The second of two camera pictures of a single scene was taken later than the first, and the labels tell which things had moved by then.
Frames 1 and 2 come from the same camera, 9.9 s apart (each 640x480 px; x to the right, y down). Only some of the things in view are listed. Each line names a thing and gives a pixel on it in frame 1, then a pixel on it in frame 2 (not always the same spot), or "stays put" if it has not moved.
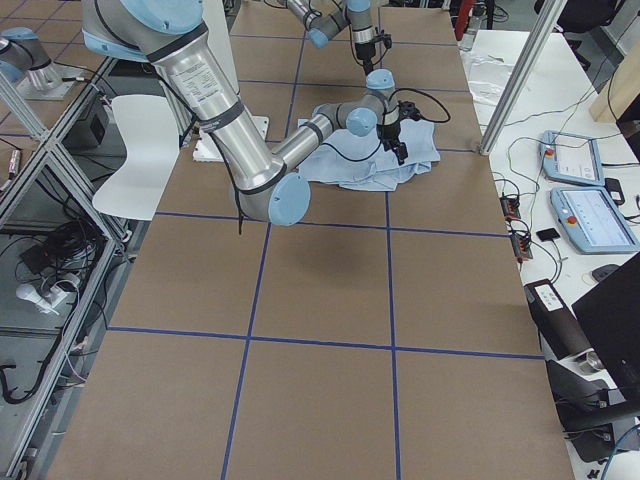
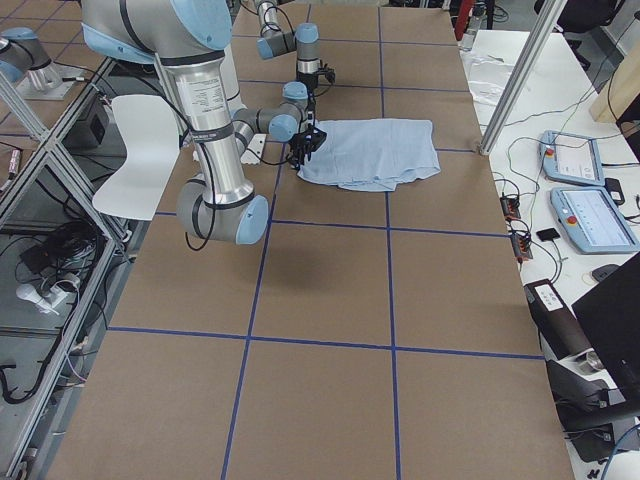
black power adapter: x=614 y=188 stays put
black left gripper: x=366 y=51 to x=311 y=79
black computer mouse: x=601 y=272 stays put
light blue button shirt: x=362 y=162 stays put
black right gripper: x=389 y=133 to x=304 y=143
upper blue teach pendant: x=571 y=159 stays put
